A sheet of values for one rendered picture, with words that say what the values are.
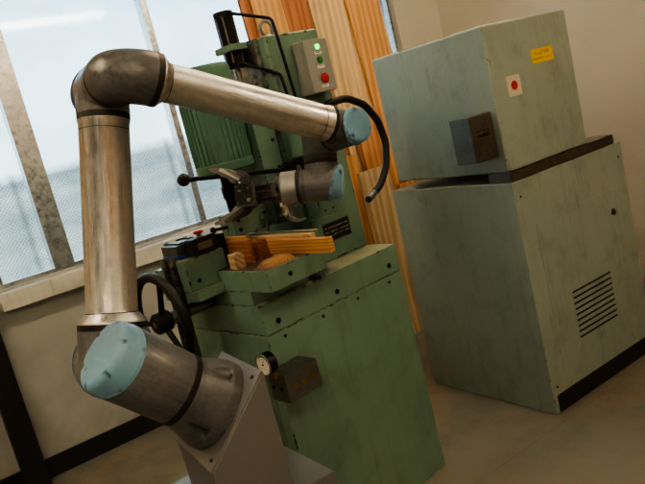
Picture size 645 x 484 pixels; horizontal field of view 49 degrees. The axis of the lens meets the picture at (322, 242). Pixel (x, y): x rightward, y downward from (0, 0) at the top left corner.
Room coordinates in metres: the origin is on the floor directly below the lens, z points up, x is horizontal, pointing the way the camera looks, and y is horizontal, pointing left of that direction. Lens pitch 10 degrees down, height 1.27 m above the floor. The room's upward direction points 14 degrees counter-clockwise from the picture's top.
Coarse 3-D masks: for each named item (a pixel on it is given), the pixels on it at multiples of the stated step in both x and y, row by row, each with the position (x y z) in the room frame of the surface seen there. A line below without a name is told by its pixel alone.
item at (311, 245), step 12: (276, 240) 2.00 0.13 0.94; (288, 240) 1.95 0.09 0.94; (300, 240) 1.91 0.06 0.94; (312, 240) 1.88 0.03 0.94; (324, 240) 1.84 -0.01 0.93; (276, 252) 2.00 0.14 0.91; (288, 252) 1.96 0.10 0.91; (300, 252) 1.92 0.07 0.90; (312, 252) 1.89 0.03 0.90; (324, 252) 1.85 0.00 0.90
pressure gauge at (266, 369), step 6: (258, 354) 1.79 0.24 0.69; (264, 354) 1.78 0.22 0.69; (270, 354) 1.78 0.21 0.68; (258, 360) 1.80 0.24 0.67; (264, 360) 1.78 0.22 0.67; (270, 360) 1.77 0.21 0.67; (276, 360) 1.78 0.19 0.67; (258, 366) 1.80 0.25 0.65; (264, 366) 1.78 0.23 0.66; (270, 366) 1.76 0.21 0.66; (276, 366) 1.78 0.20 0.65; (264, 372) 1.79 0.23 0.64; (270, 372) 1.76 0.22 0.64; (276, 372) 1.80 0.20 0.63
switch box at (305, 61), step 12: (300, 48) 2.19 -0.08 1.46; (312, 48) 2.20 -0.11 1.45; (324, 48) 2.23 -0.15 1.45; (300, 60) 2.20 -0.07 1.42; (312, 60) 2.19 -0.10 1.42; (324, 60) 2.22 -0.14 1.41; (300, 72) 2.21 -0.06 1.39; (312, 72) 2.18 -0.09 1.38; (324, 72) 2.21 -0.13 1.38; (300, 84) 2.22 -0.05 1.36; (312, 84) 2.18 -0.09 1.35
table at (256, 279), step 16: (304, 256) 1.89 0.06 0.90; (320, 256) 1.92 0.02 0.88; (160, 272) 2.22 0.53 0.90; (224, 272) 1.95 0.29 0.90; (240, 272) 1.89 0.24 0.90; (256, 272) 1.83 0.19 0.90; (272, 272) 1.81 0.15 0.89; (288, 272) 1.84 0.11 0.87; (304, 272) 1.88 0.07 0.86; (208, 288) 1.92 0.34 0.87; (224, 288) 1.95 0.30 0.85; (240, 288) 1.90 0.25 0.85; (256, 288) 1.84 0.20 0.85; (272, 288) 1.80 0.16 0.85
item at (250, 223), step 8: (256, 208) 2.13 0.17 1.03; (264, 208) 2.15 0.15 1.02; (224, 216) 2.10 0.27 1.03; (248, 216) 2.11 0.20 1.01; (256, 216) 2.13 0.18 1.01; (232, 224) 2.07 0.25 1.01; (240, 224) 2.09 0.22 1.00; (248, 224) 2.10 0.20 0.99; (256, 224) 2.12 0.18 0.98; (264, 224) 2.14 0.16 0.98; (224, 232) 2.11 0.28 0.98; (232, 232) 2.08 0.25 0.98; (240, 232) 2.08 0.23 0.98; (248, 232) 2.10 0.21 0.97
